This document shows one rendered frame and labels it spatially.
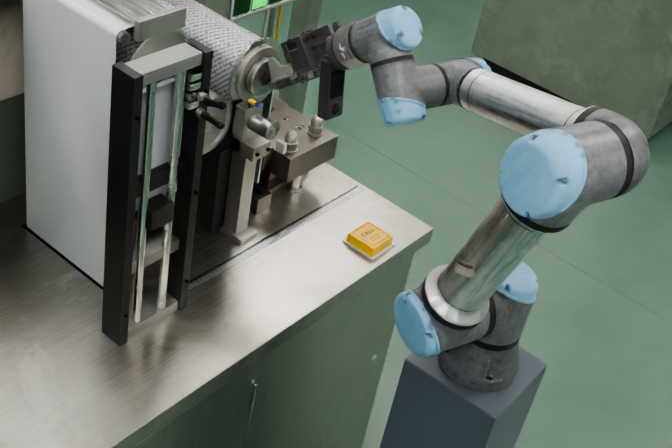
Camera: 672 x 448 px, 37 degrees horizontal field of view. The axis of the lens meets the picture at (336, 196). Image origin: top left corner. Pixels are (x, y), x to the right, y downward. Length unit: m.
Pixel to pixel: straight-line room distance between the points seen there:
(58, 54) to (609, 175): 0.92
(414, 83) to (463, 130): 2.74
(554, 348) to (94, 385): 1.99
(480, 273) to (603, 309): 2.13
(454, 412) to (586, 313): 1.79
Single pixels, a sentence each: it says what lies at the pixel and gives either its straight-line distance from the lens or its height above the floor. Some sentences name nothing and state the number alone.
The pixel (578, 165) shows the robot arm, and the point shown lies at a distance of 1.36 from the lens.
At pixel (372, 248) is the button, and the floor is 0.92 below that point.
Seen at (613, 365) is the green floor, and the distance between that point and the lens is 3.44.
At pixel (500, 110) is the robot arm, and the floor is 1.41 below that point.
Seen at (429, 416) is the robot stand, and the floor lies 0.81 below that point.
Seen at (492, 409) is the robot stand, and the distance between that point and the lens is 1.83.
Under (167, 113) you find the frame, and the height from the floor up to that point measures 1.33.
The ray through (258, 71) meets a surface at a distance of 1.88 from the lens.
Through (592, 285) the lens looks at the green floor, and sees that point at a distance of 3.74.
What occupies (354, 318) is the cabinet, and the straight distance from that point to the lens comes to 2.17.
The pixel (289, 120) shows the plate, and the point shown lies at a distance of 2.21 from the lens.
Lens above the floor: 2.17
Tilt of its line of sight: 35 degrees down
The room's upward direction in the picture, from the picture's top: 12 degrees clockwise
